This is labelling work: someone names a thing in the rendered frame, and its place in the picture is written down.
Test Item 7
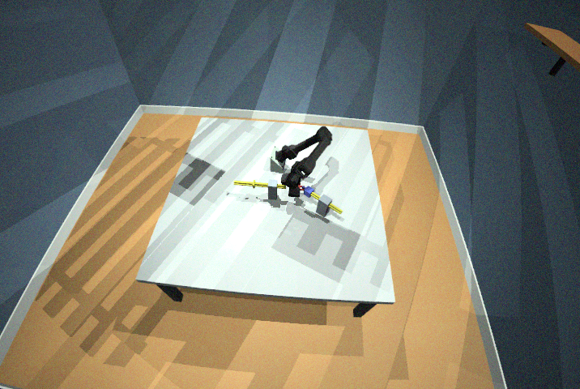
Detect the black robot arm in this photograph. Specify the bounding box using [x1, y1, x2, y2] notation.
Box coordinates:
[275, 126, 332, 188]

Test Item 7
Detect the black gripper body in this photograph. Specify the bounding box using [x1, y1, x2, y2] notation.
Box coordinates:
[288, 178, 301, 198]

